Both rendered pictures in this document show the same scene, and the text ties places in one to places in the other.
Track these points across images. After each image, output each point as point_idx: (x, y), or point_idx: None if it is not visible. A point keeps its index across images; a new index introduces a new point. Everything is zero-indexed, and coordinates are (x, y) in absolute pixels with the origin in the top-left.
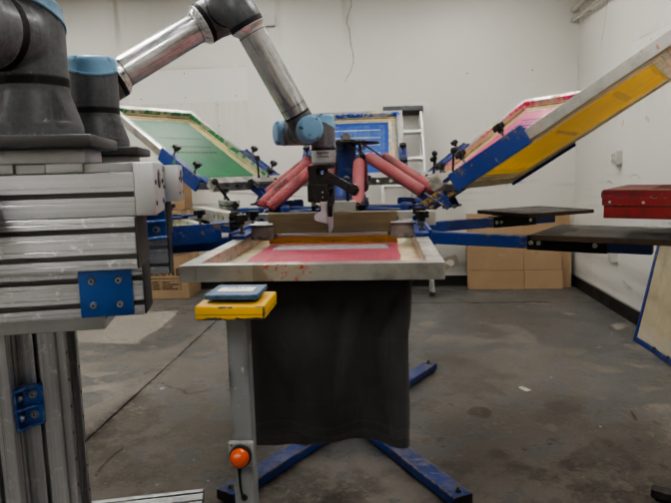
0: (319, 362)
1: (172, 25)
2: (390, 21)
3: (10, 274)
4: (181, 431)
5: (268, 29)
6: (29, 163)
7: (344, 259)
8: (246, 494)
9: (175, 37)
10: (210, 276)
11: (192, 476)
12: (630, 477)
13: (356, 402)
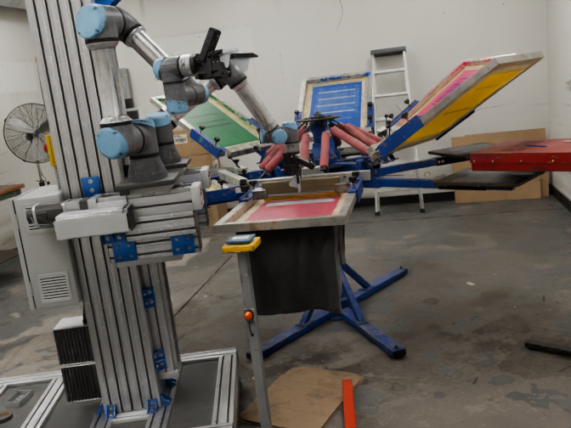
0: (289, 270)
1: None
2: None
3: (144, 239)
4: (221, 323)
5: None
6: (148, 192)
7: (302, 212)
8: (253, 333)
9: None
10: (228, 229)
11: (230, 347)
12: (518, 336)
13: (311, 290)
